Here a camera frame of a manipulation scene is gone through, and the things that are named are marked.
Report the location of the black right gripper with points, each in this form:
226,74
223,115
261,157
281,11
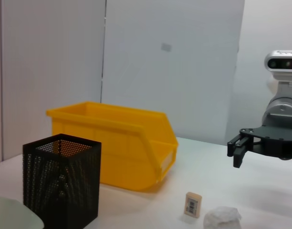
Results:
274,143

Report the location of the white paper ball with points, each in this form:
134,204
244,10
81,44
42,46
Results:
222,218

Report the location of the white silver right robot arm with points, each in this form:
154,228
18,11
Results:
281,107

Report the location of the beige eraser with barcode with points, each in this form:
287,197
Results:
193,205

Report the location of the black mesh pen holder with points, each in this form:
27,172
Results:
62,186

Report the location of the translucent wavy glass fruit plate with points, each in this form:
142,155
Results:
14,214

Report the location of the white backdrop board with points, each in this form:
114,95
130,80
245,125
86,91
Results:
172,83

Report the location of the yellow plastic storage bin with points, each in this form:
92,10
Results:
126,152

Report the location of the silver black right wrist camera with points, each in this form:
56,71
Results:
281,64

